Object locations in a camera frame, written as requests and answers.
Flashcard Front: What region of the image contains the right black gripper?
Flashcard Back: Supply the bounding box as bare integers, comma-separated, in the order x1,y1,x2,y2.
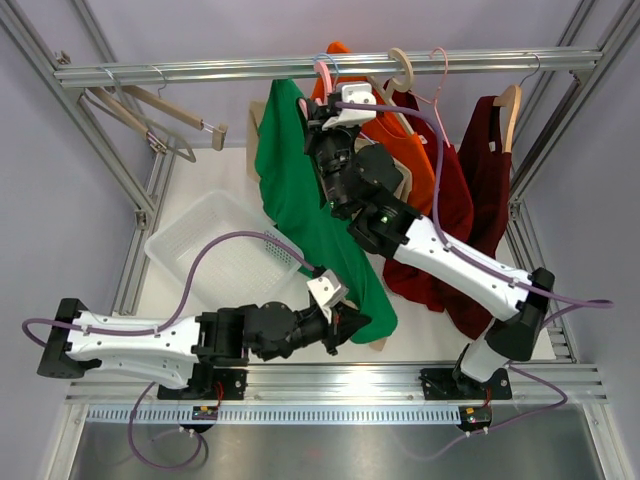
304,98,361,216

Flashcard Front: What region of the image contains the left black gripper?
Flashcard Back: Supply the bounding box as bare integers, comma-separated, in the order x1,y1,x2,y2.
259,304,371,364

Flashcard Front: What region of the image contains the green t shirt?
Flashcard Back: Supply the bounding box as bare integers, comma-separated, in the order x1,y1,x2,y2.
254,80,398,344

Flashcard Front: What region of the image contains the pink plastic hanger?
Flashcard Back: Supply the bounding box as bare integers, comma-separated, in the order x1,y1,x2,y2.
312,60,334,106

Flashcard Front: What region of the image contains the beige t shirt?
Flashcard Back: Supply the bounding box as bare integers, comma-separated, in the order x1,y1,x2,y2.
247,99,416,351

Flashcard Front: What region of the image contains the light blue wire hanger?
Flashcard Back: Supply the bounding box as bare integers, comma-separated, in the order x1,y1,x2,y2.
312,52,341,88

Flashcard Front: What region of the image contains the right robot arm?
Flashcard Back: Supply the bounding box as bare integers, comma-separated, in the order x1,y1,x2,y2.
298,98,555,397

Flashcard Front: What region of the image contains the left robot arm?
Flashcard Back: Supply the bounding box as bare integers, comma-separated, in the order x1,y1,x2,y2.
37,298,371,399

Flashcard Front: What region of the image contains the orange t shirt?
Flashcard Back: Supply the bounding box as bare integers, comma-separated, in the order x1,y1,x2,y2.
309,41,437,216

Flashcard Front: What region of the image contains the red t shirt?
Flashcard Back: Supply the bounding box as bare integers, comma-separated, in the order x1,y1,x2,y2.
383,115,473,313

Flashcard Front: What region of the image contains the beige round hook hanger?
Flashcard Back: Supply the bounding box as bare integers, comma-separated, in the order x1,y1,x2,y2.
367,47,415,106

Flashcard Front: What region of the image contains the dark maroon t shirt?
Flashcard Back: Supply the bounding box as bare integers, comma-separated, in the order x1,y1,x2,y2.
440,96,512,339

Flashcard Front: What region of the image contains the empty wooden hanger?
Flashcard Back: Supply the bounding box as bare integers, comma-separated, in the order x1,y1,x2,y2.
123,85,228,151
84,87,196,163

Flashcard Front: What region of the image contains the wooden hanger with metal hook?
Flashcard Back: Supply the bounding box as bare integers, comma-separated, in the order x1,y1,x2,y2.
493,52,541,153

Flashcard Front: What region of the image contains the white plastic basket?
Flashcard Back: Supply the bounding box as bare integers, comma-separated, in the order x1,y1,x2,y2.
145,189,301,310

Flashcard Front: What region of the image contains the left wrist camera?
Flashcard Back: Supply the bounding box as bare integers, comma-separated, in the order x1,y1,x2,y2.
306,269,349,323

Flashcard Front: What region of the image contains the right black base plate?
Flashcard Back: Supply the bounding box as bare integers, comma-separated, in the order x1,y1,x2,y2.
418,367,513,400

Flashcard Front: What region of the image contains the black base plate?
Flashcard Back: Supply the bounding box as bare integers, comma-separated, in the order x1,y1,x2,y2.
418,367,513,400
156,368,247,401

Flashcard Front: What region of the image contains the thin pink wire hanger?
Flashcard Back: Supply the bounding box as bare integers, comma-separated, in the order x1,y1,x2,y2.
420,46,451,147

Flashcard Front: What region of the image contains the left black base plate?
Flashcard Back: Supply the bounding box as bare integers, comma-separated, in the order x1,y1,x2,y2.
156,368,247,401

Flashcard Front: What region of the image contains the aluminium hanging rail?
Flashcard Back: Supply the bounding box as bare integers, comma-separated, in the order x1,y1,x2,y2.
54,47,603,89

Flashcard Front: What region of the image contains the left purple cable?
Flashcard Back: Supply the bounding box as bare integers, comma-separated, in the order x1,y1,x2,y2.
21,229,317,471

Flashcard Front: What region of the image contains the purple cable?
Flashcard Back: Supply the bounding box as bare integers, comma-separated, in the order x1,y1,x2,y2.
21,229,317,471
335,101,615,461

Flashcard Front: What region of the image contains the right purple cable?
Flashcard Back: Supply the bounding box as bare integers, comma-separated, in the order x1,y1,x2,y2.
335,101,615,461

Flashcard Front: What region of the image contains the white slotted cable duct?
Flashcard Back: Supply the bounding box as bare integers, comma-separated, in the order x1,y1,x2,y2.
87,404,461,425

